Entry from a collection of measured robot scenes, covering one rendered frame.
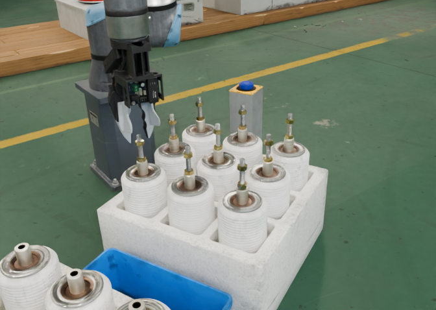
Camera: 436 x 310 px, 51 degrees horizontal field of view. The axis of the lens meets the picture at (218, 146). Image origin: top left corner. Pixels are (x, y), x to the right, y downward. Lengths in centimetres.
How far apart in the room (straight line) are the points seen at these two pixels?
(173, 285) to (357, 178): 75
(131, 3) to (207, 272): 51
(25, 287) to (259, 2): 300
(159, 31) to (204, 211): 56
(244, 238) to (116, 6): 47
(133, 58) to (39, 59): 191
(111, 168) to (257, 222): 67
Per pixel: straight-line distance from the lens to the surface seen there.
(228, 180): 98
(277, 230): 91
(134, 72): 82
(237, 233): 85
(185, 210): 89
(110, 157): 139
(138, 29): 82
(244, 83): 123
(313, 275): 109
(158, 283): 96
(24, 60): 269
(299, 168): 103
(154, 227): 93
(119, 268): 101
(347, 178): 146
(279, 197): 94
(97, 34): 130
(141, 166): 96
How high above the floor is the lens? 74
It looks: 27 degrees down
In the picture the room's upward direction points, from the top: 2 degrees counter-clockwise
